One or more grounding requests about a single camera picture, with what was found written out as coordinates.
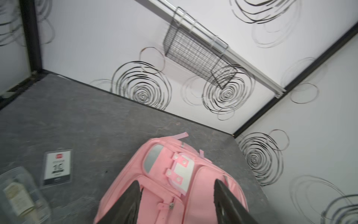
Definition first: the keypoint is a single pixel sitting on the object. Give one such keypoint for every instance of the clear plastic case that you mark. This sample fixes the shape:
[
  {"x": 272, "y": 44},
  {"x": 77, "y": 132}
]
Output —
[{"x": 21, "y": 200}]

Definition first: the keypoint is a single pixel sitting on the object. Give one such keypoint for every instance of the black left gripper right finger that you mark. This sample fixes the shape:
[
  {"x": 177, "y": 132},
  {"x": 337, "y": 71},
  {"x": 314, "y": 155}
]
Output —
[{"x": 228, "y": 209}]

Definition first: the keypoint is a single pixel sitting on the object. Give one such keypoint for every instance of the black wire wall basket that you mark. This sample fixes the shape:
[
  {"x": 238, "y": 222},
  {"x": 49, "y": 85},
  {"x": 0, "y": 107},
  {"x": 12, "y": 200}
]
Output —
[{"x": 185, "y": 48}]

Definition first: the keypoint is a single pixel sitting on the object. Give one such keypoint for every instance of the small white card packet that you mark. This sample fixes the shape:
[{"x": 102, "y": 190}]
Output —
[{"x": 57, "y": 168}]

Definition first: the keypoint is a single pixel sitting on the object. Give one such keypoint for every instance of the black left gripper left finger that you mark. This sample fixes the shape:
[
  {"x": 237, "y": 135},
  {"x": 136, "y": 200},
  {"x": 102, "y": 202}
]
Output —
[{"x": 126, "y": 208}]

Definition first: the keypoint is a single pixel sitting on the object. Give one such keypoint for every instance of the pink student backpack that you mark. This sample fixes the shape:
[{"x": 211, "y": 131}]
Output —
[{"x": 176, "y": 182}]

